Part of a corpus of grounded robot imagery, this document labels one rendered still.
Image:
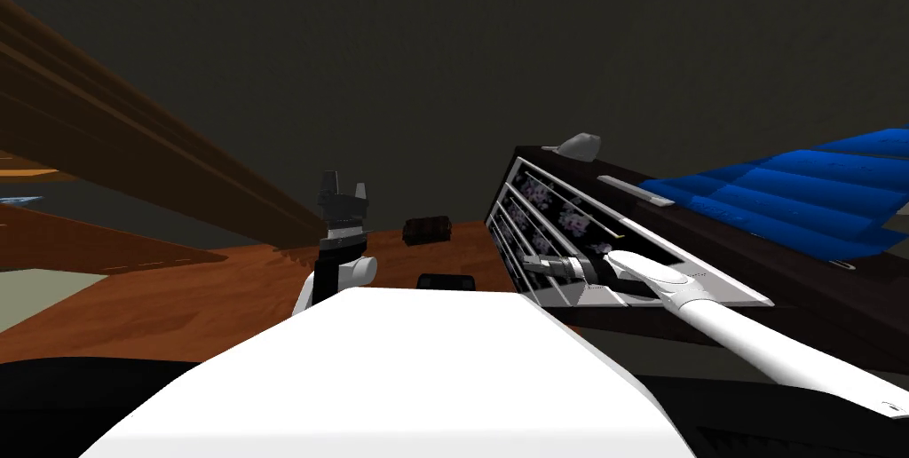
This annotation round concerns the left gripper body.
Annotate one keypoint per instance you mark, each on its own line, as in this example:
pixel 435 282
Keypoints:
pixel 342 211

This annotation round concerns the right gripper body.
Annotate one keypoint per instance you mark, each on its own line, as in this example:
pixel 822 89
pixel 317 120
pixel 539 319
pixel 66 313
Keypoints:
pixel 564 268

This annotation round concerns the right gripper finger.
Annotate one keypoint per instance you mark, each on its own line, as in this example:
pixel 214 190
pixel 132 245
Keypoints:
pixel 535 260
pixel 542 270

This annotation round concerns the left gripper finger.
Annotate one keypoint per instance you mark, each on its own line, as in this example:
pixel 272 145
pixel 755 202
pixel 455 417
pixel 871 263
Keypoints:
pixel 330 182
pixel 361 192

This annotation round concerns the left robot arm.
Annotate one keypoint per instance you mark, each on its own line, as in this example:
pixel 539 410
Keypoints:
pixel 353 270

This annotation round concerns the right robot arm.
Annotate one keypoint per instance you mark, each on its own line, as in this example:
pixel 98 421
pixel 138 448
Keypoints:
pixel 746 341

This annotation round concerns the floral white-framed drawer front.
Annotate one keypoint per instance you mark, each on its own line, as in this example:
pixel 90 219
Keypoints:
pixel 717 284
pixel 522 220

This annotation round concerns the small dark brown chest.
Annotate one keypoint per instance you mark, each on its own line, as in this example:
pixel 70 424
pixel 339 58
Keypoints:
pixel 427 230

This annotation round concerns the grey flat bar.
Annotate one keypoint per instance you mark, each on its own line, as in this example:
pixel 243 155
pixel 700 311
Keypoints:
pixel 635 190

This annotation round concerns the grey rounded object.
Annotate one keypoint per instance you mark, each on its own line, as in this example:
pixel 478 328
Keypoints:
pixel 582 147

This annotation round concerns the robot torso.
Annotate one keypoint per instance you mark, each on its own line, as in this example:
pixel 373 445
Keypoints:
pixel 398 373

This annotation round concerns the brown wooden furniture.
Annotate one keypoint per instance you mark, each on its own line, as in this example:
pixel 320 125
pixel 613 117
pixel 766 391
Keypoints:
pixel 106 131

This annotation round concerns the dark wooden drawer cabinet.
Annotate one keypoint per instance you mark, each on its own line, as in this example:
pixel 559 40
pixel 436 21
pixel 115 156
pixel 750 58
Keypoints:
pixel 795 287

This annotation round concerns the blue quilted blanket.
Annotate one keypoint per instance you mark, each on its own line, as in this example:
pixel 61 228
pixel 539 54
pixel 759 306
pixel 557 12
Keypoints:
pixel 795 195

